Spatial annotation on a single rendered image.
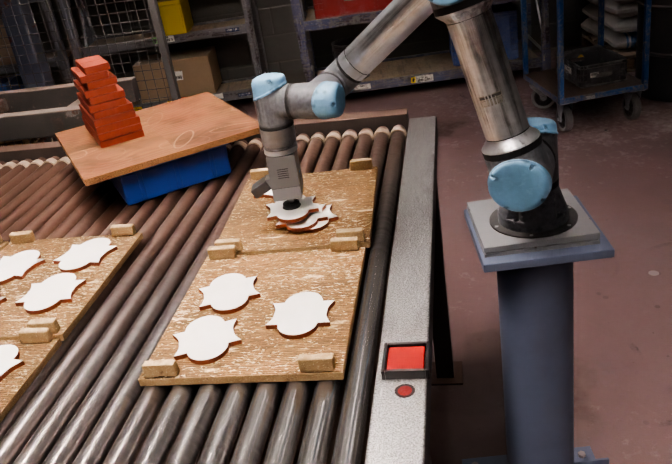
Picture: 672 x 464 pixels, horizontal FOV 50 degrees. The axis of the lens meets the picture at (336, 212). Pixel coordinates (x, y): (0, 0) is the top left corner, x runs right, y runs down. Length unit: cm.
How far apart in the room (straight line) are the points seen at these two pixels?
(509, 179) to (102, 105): 118
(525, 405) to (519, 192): 64
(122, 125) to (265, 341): 102
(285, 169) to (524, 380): 76
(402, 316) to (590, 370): 142
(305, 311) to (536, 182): 49
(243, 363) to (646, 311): 199
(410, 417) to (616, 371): 162
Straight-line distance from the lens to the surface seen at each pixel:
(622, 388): 261
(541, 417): 189
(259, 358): 125
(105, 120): 213
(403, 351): 122
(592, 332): 284
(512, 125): 141
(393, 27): 154
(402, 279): 143
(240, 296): 141
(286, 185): 160
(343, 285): 140
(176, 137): 208
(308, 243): 157
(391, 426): 111
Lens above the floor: 166
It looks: 26 degrees down
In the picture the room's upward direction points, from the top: 9 degrees counter-clockwise
